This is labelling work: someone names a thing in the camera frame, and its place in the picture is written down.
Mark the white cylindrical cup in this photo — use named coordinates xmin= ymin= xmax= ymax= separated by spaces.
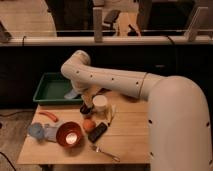
xmin=92 ymin=95 xmax=108 ymax=113

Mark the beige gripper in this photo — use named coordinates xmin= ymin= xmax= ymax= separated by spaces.
xmin=81 ymin=86 xmax=101 ymax=108

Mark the black office chair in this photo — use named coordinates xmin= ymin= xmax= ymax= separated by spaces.
xmin=103 ymin=10 xmax=120 ymax=30

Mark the orange fruit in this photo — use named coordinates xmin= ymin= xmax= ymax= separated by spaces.
xmin=83 ymin=119 xmax=96 ymax=132

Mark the white grey cloth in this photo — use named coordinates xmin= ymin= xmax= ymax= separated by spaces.
xmin=44 ymin=121 xmax=63 ymax=142

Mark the light blue cloth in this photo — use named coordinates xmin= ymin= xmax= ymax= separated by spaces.
xmin=64 ymin=89 xmax=79 ymax=100

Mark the black rectangular block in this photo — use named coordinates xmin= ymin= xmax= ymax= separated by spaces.
xmin=88 ymin=122 xmax=107 ymax=143

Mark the orange carrot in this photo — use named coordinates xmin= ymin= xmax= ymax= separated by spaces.
xmin=39 ymin=111 xmax=58 ymax=122

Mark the green plastic tray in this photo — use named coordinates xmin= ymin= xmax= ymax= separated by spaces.
xmin=33 ymin=73 xmax=82 ymax=105

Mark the small dark round container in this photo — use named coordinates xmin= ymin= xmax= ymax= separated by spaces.
xmin=80 ymin=104 xmax=92 ymax=118

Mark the red bowl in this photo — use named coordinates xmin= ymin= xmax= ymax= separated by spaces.
xmin=56 ymin=122 xmax=82 ymax=147

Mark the silver fork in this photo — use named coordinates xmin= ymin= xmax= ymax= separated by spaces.
xmin=90 ymin=145 xmax=120 ymax=162

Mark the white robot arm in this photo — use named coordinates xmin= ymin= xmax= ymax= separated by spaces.
xmin=61 ymin=50 xmax=213 ymax=171

